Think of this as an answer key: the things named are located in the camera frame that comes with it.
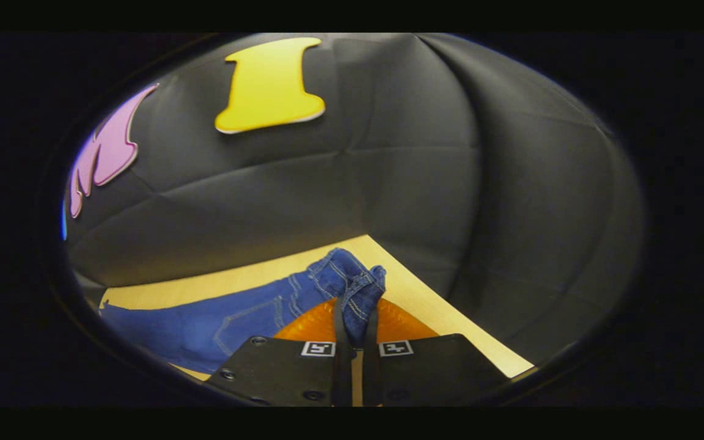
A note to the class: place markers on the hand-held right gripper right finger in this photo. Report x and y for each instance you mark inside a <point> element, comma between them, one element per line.
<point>371,379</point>

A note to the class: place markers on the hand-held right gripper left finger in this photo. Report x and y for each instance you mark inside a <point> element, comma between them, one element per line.
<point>343,376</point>

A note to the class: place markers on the blue denim jeans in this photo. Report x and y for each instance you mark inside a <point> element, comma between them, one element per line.
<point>236,318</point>

